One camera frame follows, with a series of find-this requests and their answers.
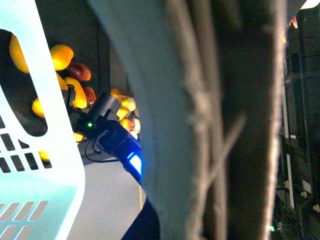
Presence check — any red mango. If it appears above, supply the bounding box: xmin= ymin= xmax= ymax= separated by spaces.
xmin=68 ymin=61 xmax=92 ymax=81
xmin=83 ymin=86 xmax=97 ymax=106

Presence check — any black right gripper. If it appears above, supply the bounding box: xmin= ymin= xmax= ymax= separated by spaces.
xmin=69 ymin=92 xmax=140 ymax=155

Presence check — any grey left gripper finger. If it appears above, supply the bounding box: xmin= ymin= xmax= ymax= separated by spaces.
xmin=89 ymin=0 xmax=304 ymax=240

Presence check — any light blue plastic basket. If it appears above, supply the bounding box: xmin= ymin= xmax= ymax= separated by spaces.
xmin=0 ymin=0 xmax=85 ymax=240

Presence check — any yellow mango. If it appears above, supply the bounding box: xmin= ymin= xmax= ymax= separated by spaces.
xmin=31 ymin=98 xmax=45 ymax=119
xmin=49 ymin=44 xmax=74 ymax=71
xmin=64 ymin=77 xmax=87 ymax=109
xmin=9 ymin=34 xmax=29 ymax=74

